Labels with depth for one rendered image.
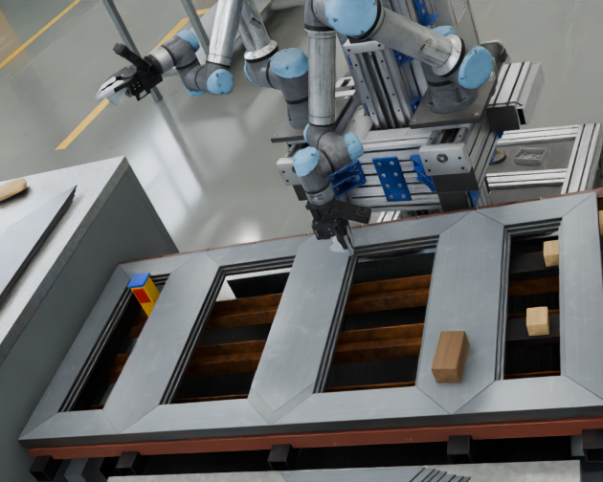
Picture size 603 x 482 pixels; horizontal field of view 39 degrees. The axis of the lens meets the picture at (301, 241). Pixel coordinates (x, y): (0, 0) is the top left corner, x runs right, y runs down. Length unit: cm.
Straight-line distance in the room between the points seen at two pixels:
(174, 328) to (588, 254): 117
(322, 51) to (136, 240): 115
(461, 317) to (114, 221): 138
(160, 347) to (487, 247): 97
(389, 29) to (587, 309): 85
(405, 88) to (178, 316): 102
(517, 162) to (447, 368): 193
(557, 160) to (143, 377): 207
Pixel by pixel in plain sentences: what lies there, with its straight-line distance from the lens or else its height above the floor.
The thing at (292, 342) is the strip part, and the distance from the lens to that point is 226.
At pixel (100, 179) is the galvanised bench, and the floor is 105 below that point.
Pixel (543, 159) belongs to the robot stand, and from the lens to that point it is 373.
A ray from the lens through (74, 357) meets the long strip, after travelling 266.
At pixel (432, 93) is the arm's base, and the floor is 110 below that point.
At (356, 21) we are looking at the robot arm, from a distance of 216.
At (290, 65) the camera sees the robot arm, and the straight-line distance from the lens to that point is 270.
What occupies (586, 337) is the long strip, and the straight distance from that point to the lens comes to 201.
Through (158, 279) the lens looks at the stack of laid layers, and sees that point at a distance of 278.
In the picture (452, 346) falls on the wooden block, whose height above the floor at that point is 90.
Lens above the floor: 228
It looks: 33 degrees down
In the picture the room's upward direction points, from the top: 25 degrees counter-clockwise
